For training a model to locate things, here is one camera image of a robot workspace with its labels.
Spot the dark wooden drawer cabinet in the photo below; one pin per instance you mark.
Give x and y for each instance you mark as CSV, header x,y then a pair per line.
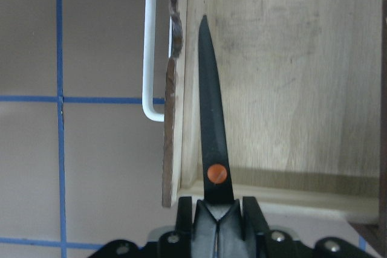
x,y
303,84

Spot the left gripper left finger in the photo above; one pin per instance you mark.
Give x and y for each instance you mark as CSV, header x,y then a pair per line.
x,y
183,225

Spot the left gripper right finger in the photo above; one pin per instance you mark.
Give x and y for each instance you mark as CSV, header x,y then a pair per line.
x,y
254,215

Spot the orange grey handled scissors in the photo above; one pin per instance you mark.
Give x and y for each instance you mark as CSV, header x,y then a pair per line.
x,y
218,216

